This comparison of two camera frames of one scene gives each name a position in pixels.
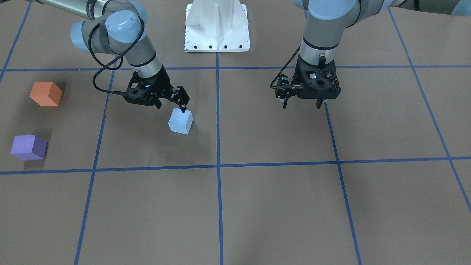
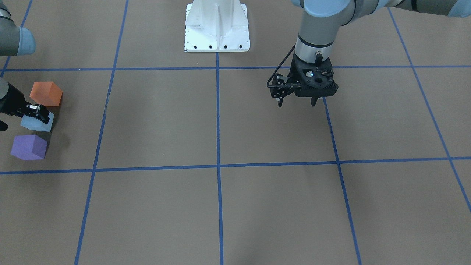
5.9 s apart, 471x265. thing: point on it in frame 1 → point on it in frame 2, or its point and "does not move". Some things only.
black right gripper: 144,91 → 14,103
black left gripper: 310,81 does not move
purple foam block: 29,147 does not move
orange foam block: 46,94 does not move
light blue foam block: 180,122 → 34,124
